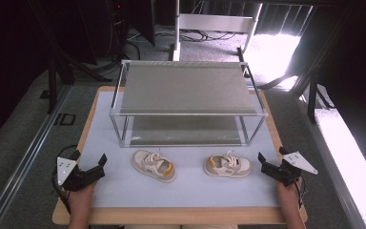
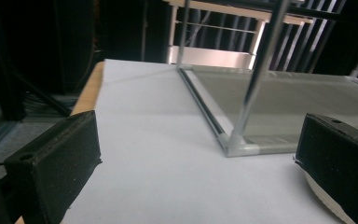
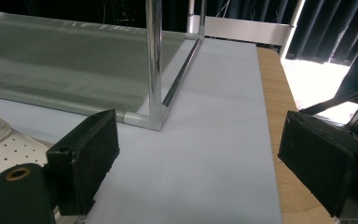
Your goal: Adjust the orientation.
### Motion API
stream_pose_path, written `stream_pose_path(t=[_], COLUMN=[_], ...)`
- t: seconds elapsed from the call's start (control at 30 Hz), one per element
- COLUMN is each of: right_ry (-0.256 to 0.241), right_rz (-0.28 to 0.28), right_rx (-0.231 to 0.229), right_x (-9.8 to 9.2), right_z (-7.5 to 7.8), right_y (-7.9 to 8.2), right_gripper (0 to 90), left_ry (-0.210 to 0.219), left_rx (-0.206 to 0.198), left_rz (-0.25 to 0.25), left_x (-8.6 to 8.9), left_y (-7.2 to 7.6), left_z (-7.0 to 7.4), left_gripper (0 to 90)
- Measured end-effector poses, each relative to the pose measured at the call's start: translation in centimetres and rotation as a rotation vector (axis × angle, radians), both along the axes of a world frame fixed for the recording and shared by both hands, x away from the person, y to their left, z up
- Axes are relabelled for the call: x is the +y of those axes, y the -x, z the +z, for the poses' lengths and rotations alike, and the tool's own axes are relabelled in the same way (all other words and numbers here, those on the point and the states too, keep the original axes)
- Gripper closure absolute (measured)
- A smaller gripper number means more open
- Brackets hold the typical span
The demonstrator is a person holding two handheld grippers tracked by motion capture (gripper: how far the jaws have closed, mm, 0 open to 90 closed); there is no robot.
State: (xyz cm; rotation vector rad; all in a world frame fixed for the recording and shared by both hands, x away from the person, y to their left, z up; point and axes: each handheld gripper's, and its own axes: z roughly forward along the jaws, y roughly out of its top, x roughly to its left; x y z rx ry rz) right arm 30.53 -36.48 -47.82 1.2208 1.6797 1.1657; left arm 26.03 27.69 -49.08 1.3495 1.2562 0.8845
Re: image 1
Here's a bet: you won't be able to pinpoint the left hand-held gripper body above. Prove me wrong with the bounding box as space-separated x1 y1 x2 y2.
55 156 106 193

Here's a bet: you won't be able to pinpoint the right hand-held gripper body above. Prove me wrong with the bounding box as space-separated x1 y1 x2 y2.
260 151 319 187

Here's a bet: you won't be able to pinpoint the beige child sneaker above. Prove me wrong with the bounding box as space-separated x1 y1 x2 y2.
203 150 253 178
132 149 177 183

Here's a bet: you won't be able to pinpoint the person's left hand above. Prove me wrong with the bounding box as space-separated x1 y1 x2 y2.
67 182 96 212

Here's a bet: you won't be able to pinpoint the person's right hand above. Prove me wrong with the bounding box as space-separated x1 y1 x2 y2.
275 180 301 208

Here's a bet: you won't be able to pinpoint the black metal stand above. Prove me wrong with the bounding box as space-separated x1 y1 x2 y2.
259 6 336 124
28 0 112 115

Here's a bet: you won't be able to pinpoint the white table mat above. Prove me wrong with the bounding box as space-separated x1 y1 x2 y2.
80 92 282 209

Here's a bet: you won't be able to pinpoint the wooden table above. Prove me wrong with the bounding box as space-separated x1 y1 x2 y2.
51 85 309 226

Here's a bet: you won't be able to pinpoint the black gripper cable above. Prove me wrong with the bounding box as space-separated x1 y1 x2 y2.
51 144 79 215
295 177 308 210

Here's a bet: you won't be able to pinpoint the aluminium floor rail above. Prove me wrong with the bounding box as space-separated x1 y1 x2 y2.
297 94 366 229
0 85 72 229

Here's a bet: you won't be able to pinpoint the metal frame shoe rack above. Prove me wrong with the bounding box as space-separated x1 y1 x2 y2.
109 59 269 149

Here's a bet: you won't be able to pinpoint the black floor cables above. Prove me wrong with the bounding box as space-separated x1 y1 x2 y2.
176 29 238 43

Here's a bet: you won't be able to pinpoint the white desk frame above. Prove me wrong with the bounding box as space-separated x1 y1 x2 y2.
171 0 264 62

